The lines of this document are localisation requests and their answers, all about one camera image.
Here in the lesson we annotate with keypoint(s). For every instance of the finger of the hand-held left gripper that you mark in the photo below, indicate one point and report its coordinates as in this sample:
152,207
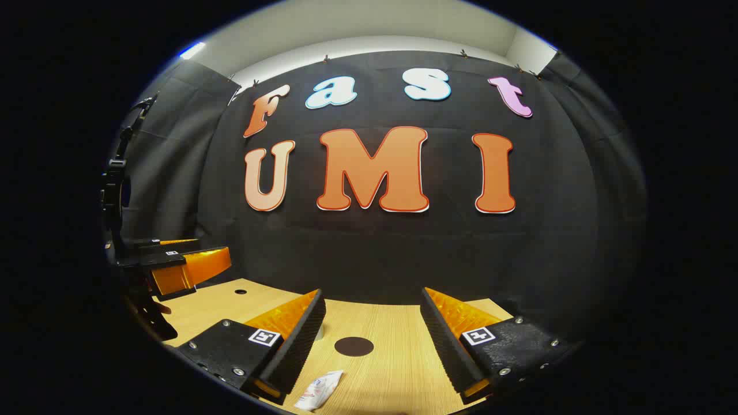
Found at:
173,258
173,244

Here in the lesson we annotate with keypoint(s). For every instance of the wooden desktop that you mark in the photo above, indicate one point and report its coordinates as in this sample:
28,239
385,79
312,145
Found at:
392,369

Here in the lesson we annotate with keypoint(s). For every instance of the white toothpaste tube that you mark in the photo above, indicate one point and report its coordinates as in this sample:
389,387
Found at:
318,390

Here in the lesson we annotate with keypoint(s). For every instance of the ceiling light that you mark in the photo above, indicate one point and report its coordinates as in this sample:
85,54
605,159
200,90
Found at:
192,50

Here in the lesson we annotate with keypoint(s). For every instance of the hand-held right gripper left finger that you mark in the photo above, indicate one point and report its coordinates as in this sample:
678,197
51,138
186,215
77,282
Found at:
300,346

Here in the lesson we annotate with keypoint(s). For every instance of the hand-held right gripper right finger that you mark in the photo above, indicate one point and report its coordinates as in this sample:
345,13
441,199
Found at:
444,346

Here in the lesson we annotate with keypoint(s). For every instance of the round dark brown coaster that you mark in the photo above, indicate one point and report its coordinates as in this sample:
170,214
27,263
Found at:
354,346

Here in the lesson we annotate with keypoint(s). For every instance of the black backdrop cloth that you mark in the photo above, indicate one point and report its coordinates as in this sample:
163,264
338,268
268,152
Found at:
375,253

